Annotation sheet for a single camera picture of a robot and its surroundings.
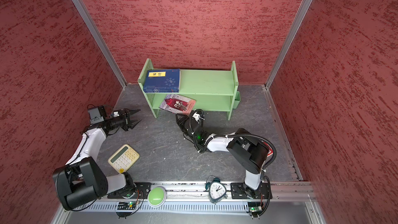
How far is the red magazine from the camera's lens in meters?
0.91

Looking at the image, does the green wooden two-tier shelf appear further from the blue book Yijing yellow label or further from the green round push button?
the green round push button

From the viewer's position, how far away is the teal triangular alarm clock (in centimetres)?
71

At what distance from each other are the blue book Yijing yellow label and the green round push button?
1.64 ft

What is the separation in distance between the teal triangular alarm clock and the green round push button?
22 cm

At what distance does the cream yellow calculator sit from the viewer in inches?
31.8

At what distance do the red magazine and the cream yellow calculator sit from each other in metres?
0.30

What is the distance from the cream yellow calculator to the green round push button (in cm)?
18
